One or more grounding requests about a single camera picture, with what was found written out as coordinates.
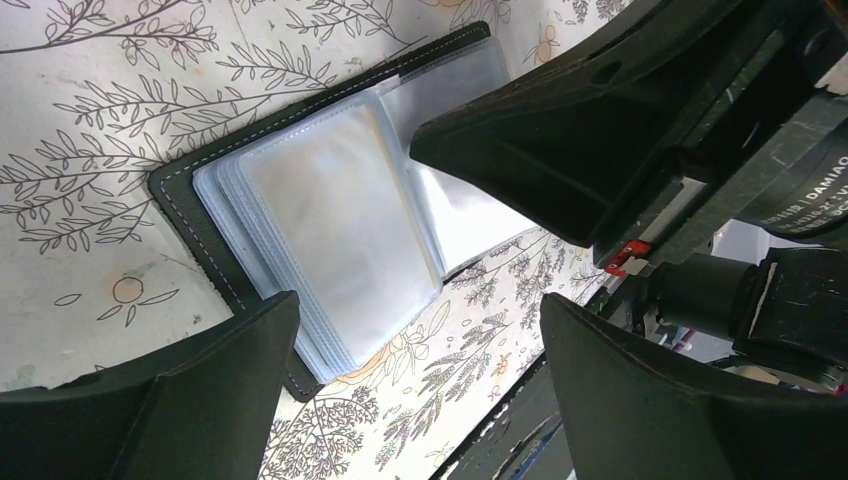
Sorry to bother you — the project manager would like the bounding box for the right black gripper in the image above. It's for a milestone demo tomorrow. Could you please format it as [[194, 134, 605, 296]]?
[[411, 1, 847, 391]]

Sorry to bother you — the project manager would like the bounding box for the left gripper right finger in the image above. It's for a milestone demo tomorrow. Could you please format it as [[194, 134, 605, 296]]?
[[540, 293, 847, 479]]

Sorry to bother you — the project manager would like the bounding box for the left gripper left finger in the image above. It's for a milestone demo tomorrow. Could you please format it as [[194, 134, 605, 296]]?
[[1, 292, 299, 479]]

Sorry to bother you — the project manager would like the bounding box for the black leather card holder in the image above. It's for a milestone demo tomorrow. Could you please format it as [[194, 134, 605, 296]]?
[[148, 21, 532, 402]]

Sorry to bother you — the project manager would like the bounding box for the floral table mat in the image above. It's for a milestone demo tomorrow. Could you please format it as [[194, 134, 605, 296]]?
[[1, 1, 625, 479]]

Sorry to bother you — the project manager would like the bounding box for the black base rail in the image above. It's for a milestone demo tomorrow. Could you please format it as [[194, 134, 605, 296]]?
[[432, 355, 576, 480]]

